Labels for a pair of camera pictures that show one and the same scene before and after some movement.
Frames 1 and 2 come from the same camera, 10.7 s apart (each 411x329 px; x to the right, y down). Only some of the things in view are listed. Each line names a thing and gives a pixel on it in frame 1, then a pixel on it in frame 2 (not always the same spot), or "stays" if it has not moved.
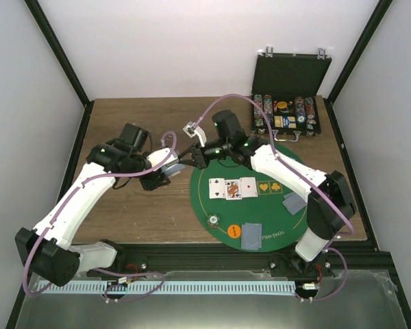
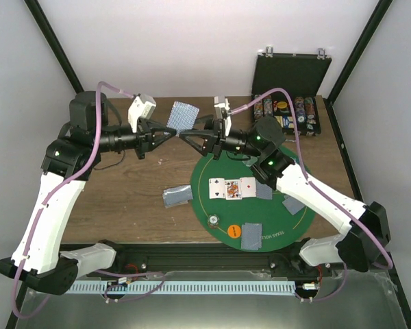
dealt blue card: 294,203 stays
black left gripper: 155,181 to 145,131
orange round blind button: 233,231 stays
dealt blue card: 251,236 stays
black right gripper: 201,160 to 215,142
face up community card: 216,188 stays
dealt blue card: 251,236 stays
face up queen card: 232,189 stays
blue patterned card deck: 174,168 to 177,195
